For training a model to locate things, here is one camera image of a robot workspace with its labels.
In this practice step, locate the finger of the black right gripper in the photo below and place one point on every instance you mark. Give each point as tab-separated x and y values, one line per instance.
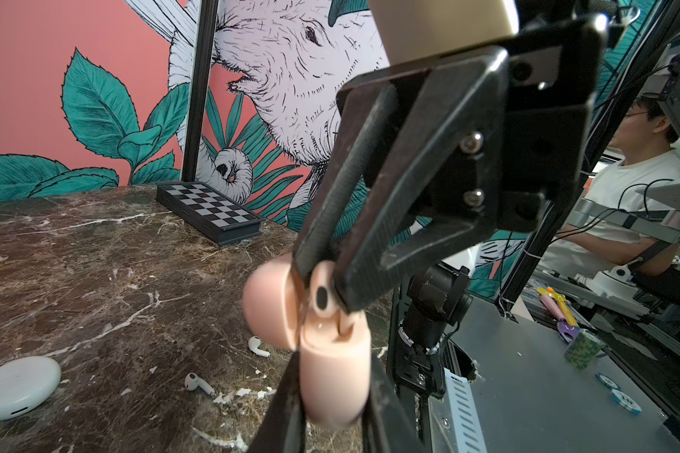
366	115
433	171

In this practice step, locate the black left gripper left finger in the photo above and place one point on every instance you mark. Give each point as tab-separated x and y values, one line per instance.
283	429

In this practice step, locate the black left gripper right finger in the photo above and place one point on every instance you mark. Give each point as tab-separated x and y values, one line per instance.
386	425

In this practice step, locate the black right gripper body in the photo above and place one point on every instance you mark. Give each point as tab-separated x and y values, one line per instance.
553	69

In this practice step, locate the pink earbud charging case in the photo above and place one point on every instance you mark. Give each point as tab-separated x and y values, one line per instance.
335	356

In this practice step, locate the pink earbud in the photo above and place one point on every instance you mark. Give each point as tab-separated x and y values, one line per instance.
323	298

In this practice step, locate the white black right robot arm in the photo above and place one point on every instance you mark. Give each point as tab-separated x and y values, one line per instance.
430	317

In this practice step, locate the white round earbud case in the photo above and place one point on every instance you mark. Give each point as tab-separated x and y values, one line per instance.
26	383

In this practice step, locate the white earbud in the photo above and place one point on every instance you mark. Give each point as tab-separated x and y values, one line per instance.
255	347
194	382

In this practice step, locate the seated person white shirt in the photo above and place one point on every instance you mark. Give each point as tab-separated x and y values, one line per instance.
644	137

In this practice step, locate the folded black white chessboard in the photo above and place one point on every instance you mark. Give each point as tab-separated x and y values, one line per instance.
215	216

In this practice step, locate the white slotted cable duct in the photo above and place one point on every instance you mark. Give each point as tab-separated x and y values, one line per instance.
467	429

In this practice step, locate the black right corner frame post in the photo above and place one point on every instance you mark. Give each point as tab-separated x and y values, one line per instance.
205	41

